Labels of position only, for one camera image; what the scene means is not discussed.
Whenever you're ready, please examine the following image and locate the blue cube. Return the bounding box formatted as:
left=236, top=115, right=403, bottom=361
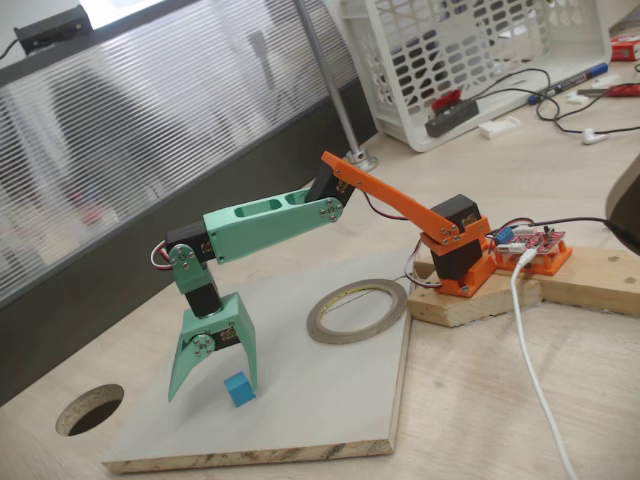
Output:
left=223, top=371, right=257, bottom=408

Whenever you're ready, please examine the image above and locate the grey plywood board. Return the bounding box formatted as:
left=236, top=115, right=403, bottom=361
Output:
left=102, top=244, right=418, bottom=475

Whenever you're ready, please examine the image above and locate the frosted partition panel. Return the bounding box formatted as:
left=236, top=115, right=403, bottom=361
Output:
left=0, top=0, right=379, bottom=409

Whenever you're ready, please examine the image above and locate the grey metal pole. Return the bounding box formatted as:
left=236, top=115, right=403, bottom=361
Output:
left=294, top=0, right=380, bottom=175

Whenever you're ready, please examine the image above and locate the red circuit board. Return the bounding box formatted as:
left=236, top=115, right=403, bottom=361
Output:
left=492, top=224, right=569, bottom=257

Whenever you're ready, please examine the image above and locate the wooden base block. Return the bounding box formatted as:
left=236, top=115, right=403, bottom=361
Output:
left=407, top=242, right=640, bottom=329

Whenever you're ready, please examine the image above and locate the white printed plastic part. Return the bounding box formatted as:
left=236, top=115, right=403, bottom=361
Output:
left=478, top=115, right=521, bottom=140

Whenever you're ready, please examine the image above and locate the black box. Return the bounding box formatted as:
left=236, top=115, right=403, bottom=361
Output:
left=0, top=4, right=93, bottom=61

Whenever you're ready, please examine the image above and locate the dark rounded object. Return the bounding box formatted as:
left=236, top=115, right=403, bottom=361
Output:
left=604, top=152, right=640, bottom=251

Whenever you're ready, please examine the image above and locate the blue marker pen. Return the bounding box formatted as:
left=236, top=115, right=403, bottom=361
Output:
left=528, top=62, right=611, bottom=105

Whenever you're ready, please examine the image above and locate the white plastic basket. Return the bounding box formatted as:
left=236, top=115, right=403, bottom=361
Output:
left=339, top=0, right=614, bottom=154

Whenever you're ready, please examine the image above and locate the red and white box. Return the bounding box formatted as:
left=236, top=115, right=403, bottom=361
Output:
left=610, top=35, right=640, bottom=64

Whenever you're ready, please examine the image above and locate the grey ring of tape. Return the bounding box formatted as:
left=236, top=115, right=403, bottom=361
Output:
left=305, top=278, right=409, bottom=347

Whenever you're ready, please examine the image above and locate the white usb cable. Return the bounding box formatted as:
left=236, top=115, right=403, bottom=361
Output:
left=509, top=249, right=581, bottom=480

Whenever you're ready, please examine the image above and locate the black power strip red switch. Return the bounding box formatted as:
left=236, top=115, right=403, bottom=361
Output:
left=424, top=89, right=479, bottom=139

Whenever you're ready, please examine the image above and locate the orange circuit board mount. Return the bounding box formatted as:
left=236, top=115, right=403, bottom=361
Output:
left=492, top=240, right=574, bottom=277

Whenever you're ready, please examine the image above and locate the black power cable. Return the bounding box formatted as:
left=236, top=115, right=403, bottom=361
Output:
left=539, top=215, right=640, bottom=242

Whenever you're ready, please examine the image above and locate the thin black cable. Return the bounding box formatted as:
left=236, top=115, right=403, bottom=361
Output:
left=472, top=66, right=640, bottom=136

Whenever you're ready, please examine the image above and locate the red handled tool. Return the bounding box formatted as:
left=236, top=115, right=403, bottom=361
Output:
left=577, top=82, right=640, bottom=100

